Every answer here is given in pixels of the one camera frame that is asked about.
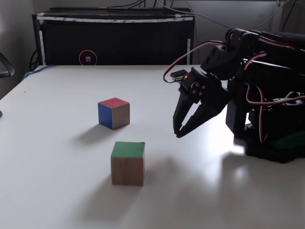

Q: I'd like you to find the small gripper camera board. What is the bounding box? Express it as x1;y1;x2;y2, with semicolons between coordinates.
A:
170;70;191;83

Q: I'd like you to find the black chair armrest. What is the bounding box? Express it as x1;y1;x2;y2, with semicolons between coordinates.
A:
0;52;15;79

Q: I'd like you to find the grey cable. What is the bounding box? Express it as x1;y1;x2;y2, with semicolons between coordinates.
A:
185;0;290;28

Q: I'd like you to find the blue cable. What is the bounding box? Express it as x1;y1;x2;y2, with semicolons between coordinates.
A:
22;63;58;82

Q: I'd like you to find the black cable bundle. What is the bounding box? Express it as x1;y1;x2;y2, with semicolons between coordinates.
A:
106;0;158;11

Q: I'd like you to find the red and blue wooden cube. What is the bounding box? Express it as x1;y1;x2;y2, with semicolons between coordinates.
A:
97;97;131;131

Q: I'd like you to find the green-topped wooden cube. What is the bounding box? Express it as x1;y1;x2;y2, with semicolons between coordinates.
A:
110;141;146;187

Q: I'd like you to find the red white black servo cable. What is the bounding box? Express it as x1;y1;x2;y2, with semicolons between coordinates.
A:
163;40;227;83

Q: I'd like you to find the black computer case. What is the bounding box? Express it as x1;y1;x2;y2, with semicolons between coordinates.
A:
32;8;196;66

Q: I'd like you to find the green base clamp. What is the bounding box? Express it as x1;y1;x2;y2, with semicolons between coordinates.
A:
271;132;305;150

